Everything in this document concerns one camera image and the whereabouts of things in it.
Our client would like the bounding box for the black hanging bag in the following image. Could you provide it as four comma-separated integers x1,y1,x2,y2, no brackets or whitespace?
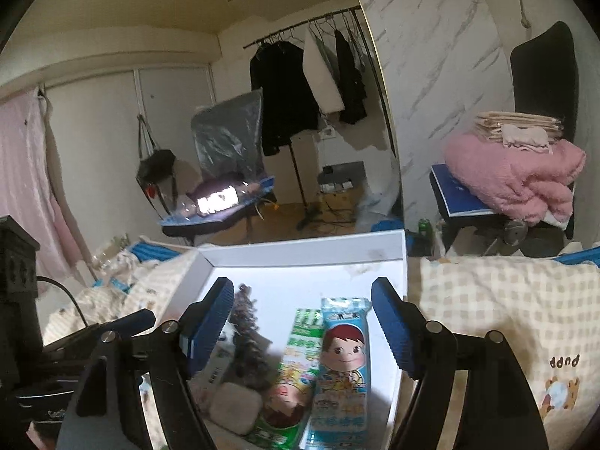
136,114,178,201

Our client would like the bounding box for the black office chair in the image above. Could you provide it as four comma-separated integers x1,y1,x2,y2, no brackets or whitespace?
429,20,579,250

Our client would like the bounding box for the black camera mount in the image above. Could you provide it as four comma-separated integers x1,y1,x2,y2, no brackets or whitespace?
0,215,43,389

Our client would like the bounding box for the blue book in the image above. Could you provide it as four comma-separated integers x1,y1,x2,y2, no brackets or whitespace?
430,163,493,218

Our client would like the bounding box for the black hanging coat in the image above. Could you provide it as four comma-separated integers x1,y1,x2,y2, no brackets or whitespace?
249,41,320,156

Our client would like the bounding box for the pink fluffy blanket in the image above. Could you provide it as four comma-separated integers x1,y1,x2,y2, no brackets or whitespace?
444,133,586,225

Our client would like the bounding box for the blue cartoon boy candy pack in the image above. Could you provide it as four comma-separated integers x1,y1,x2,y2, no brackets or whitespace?
306,298,371,449

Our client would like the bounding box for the checked cartoon bed quilt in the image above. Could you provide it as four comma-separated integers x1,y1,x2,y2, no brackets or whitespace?
43,250,599,449

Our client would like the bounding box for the white earbuds case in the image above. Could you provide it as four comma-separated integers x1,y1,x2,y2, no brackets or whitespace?
208,382,263,436

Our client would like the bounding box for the folded beige checked cloth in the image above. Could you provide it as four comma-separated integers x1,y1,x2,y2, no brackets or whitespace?
473,111,563,153

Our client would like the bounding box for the white hanging garment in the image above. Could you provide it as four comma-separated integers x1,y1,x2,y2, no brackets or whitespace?
302,27,344,115

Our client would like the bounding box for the white cow pattern snack pack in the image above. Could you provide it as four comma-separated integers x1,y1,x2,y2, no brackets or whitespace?
188,322,236,413

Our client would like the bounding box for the dark snack wrapper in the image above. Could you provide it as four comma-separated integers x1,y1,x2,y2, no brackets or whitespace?
229,285,273,391

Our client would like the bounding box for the black clothes rack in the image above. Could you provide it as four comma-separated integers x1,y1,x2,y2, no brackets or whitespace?
250,5,400,206

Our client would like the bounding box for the black cable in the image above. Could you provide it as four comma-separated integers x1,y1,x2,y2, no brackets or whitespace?
35,275,91,329

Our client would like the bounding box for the pink lace curtain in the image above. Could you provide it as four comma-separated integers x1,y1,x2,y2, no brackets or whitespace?
1,87,83,281

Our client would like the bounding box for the white shallow cardboard box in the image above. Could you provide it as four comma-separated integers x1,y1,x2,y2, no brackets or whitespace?
157,229,408,449

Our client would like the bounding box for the green cartoon candy pack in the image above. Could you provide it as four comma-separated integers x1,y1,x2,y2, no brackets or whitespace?
247,309,324,449

